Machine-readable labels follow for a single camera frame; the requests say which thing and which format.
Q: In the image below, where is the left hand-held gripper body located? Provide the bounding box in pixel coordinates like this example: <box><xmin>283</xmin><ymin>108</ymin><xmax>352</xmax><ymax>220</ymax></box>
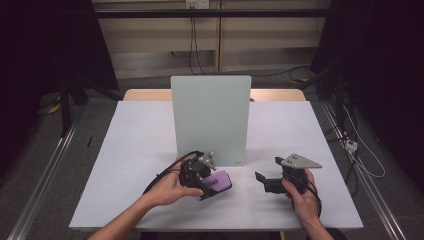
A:
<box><xmin>178</xmin><ymin>151</ymin><xmax>217</xmax><ymax>190</ymax></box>

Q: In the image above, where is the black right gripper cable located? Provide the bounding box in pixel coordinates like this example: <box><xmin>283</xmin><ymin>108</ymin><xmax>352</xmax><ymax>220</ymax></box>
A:
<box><xmin>291</xmin><ymin>174</ymin><xmax>324</xmax><ymax>218</ymax></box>

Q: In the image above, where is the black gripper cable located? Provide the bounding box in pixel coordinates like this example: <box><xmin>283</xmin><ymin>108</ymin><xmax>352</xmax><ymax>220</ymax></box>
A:
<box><xmin>142</xmin><ymin>150</ymin><xmax>205</xmax><ymax>196</ymax></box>
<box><xmin>291</xmin><ymin>174</ymin><xmax>324</xmax><ymax>218</ymax></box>

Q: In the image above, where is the person's right hand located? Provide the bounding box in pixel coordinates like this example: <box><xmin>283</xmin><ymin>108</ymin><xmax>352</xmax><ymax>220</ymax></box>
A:
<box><xmin>281</xmin><ymin>168</ymin><xmax>323</xmax><ymax>228</ymax></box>

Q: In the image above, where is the white floor cable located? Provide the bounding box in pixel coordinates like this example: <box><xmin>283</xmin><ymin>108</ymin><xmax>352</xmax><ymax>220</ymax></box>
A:
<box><xmin>342</xmin><ymin>104</ymin><xmax>387</xmax><ymax>179</ymax></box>

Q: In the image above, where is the white table cover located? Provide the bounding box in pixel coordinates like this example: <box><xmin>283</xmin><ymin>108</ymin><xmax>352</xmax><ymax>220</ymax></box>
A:
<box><xmin>68</xmin><ymin>100</ymin><xmax>365</xmax><ymax>232</ymax></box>

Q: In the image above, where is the aluminium floor rail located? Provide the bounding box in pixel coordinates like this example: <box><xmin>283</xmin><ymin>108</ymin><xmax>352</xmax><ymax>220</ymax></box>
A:
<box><xmin>319</xmin><ymin>100</ymin><xmax>408</xmax><ymax>240</ymax></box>
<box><xmin>5</xmin><ymin>122</ymin><xmax>80</xmax><ymax>240</ymax></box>

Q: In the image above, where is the person's left hand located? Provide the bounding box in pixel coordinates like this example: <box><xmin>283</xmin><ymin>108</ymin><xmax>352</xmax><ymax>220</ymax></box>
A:
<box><xmin>145</xmin><ymin>162</ymin><xmax>205</xmax><ymax>208</ymax></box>

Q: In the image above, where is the black hanging wall cable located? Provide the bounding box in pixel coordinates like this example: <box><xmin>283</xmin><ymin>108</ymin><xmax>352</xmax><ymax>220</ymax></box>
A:
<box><xmin>187</xmin><ymin>8</ymin><xmax>206</xmax><ymax>77</ymax></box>

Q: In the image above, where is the frosted glass whiteboard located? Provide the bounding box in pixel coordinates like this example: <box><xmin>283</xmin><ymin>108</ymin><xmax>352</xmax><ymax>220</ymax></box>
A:
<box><xmin>169</xmin><ymin>75</ymin><xmax>253</xmax><ymax>169</ymax></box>

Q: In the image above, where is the white wall socket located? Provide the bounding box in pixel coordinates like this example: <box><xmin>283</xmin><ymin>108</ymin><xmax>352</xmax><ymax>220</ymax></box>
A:
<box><xmin>185</xmin><ymin>0</ymin><xmax>211</xmax><ymax>10</ymax></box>

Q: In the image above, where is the black metal stand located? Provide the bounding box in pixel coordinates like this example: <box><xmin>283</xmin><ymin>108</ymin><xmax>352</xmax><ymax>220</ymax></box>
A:
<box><xmin>57</xmin><ymin>75</ymin><xmax>90</xmax><ymax>138</ymax></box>

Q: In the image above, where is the purple whiteboard eraser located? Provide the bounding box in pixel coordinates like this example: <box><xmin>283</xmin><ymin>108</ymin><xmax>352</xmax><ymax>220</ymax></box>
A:
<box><xmin>199</xmin><ymin>169</ymin><xmax>234</xmax><ymax>195</ymax></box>

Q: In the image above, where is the dark curtain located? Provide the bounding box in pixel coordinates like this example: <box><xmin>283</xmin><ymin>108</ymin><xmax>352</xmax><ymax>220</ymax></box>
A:
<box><xmin>0</xmin><ymin>0</ymin><xmax>120</xmax><ymax>178</ymax></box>
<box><xmin>309</xmin><ymin>0</ymin><xmax>424</xmax><ymax>193</ymax></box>

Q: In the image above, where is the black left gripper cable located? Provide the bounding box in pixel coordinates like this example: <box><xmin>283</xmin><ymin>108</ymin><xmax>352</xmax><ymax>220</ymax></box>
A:
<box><xmin>142</xmin><ymin>150</ymin><xmax>205</xmax><ymax>196</ymax></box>

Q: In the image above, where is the wooden table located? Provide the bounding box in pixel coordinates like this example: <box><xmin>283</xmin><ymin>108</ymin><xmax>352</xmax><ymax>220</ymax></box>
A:
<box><xmin>122</xmin><ymin>87</ymin><xmax>307</xmax><ymax>103</ymax></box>

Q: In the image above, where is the black horizontal frame bar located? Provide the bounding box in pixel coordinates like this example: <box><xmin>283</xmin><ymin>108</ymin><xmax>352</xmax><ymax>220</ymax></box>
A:
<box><xmin>92</xmin><ymin>8</ymin><xmax>335</xmax><ymax>20</ymax></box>

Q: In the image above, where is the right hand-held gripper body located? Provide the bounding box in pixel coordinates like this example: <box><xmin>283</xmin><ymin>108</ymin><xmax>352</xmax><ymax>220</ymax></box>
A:
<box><xmin>279</xmin><ymin>152</ymin><xmax>323</xmax><ymax>195</ymax></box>

